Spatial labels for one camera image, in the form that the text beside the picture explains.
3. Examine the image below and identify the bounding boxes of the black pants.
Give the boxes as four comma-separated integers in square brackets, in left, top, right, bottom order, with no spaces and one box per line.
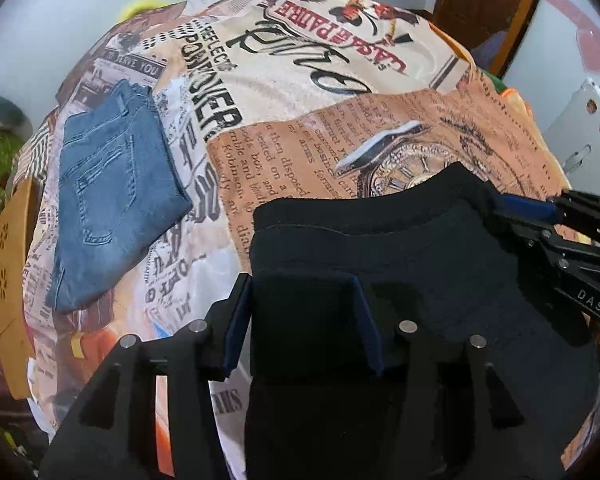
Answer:
[245,164,599,479]

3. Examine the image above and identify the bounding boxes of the white suitcase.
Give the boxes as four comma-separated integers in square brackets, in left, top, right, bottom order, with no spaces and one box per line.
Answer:
[543,78,600,196]

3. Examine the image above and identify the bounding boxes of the folded blue jeans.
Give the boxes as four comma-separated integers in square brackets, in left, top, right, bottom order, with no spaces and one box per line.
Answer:
[45,79,193,313]

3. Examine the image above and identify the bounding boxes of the printed newspaper-pattern blanket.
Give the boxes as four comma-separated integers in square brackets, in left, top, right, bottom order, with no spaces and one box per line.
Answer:
[21,0,600,480]

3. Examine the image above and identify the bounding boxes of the wooden lap desk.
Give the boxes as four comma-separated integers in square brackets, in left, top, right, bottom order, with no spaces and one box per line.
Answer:
[0,178,38,400]

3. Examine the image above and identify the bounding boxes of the grey plush toy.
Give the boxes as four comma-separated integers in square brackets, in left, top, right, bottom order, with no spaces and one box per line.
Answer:
[0,96,32,141]

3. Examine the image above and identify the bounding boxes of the yellow pillow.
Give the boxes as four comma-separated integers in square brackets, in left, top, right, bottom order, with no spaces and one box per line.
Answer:
[117,0,171,24]

